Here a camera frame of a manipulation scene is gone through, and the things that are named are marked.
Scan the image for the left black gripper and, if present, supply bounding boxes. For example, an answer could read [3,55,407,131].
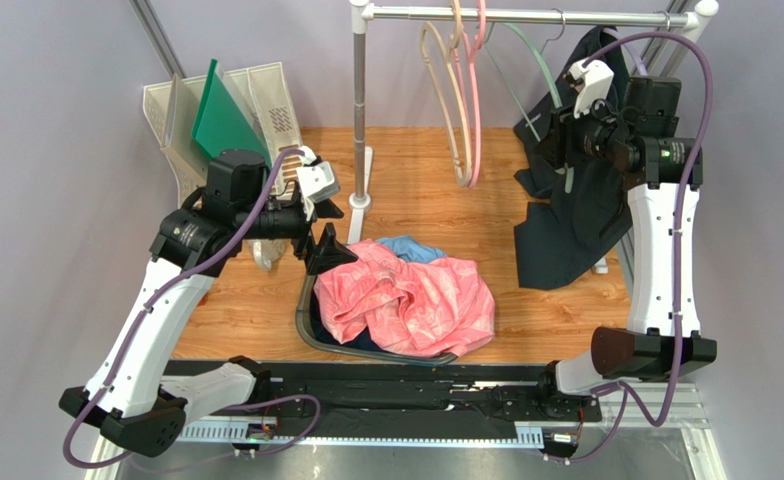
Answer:
[235,196,357,274]

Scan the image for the green clothes hanger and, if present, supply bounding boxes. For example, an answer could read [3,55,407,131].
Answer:
[481,23,576,194]

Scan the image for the pink patterned shorts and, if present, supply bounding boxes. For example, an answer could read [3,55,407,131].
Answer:
[314,239,496,358]

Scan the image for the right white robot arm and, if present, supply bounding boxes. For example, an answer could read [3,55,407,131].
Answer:
[551,76,718,395]

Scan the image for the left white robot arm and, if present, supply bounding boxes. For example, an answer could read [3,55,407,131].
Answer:
[59,146,356,458]

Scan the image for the dark hanging shorts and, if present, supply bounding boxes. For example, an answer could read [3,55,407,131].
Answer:
[513,26,636,290]

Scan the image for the purple clothes hanger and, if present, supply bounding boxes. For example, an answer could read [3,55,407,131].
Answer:
[603,27,648,76]

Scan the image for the pink clothes hanger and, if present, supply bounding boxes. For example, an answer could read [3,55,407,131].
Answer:
[453,0,487,188]

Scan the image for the beige clothes hanger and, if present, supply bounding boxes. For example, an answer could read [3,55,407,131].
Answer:
[419,0,475,187]

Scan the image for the yellow cup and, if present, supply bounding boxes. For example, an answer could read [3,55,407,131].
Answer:
[244,239,286,272]

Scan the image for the light blue garment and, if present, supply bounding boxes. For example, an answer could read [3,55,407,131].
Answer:
[375,235,446,263]

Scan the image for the grey laundry basket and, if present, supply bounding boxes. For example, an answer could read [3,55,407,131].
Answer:
[294,276,458,368]

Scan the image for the navy blue garment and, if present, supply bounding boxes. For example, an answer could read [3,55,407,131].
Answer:
[308,312,380,353]

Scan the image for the metal clothes rack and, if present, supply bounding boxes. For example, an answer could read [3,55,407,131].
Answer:
[348,1,719,243]

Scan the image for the green folder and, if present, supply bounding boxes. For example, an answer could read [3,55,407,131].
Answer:
[191,59,272,166]

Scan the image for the grey folder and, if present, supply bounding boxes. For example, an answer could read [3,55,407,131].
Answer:
[160,74,209,198]

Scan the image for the white plastic file tray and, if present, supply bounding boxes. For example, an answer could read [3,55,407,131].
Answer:
[142,62,303,203]

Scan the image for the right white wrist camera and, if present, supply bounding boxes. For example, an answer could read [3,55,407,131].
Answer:
[565,59,614,118]

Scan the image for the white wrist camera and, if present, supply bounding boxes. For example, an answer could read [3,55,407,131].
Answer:
[295,146,341,204]
[565,59,614,118]

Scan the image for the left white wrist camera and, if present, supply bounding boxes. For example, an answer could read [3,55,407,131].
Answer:
[295,146,341,204]

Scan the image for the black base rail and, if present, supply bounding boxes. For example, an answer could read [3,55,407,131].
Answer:
[165,359,606,441]

